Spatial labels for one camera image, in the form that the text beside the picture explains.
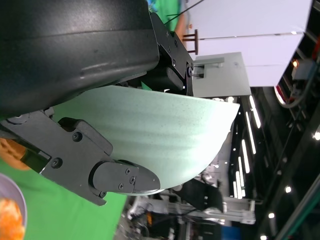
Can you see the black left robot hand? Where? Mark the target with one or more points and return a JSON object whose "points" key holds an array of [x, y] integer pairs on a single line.
{"points": [[75, 50]]}

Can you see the pale green bowl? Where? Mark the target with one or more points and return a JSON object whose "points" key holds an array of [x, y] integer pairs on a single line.
{"points": [[162, 130]]}

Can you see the twisted striped bread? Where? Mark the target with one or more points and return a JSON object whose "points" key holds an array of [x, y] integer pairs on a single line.
{"points": [[10, 220]]}

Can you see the orange wicker basket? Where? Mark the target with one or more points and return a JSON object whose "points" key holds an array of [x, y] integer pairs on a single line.
{"points": [[12, 155]]}

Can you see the lavender plate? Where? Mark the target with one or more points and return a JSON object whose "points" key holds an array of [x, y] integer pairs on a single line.
{"points": [[17, 197]]}

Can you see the green backdrop cloth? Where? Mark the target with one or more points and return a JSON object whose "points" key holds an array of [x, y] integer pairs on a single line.
{"points": [[166, 12]]}

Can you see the wooden chair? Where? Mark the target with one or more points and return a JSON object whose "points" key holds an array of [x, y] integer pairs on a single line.
{"points": [[192, 41]]}

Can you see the grey desk panel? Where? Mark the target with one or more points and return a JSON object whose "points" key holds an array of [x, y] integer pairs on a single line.
{"points": [[225, 77]]}

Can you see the red black machine frame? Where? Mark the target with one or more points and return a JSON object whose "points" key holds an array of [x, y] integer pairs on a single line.
{"points": [[295, 75]]}

